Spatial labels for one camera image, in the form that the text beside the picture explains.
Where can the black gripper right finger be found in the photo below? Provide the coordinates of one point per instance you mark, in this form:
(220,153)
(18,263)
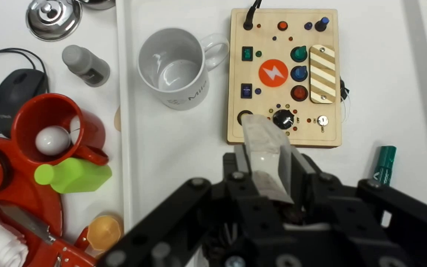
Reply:
(303,178)

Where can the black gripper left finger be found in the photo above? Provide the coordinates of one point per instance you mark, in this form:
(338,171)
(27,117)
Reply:
(236,172)

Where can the green marker pen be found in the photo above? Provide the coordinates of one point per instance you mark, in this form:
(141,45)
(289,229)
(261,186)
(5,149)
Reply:
(384,163)

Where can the white ceramic mug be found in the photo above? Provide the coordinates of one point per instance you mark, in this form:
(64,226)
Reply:
(174,65)

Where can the white plastic tray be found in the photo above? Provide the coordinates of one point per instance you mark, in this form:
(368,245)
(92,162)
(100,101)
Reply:
(383,68)

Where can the orange toy fruit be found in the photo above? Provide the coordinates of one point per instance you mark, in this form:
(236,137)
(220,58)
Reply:
(103,232)

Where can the green plastic bottle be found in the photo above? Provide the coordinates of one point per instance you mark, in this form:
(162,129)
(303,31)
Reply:
(73,175)

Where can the grey salt shaker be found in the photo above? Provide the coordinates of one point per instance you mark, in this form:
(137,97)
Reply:
(86,65)

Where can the white egg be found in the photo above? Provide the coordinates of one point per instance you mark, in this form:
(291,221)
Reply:
(52,140)

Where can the red plate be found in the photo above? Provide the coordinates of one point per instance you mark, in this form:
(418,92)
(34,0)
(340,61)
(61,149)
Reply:
(42,203)

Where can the black computer mouse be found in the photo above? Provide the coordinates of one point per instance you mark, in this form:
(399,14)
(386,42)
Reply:
(15,89)

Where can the steel pot lid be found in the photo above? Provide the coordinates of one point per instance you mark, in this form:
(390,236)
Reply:
(52,19)

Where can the wooden switch board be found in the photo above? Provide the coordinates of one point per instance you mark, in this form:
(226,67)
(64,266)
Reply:
(285,67)

